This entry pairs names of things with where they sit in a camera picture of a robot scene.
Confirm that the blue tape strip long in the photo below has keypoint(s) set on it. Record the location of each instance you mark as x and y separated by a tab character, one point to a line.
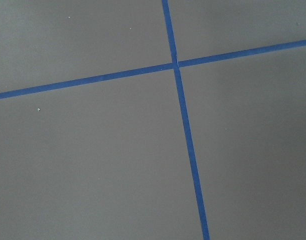
185	121

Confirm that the blue tape strip crossing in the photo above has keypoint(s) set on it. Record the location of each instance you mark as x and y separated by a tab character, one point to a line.
152	69

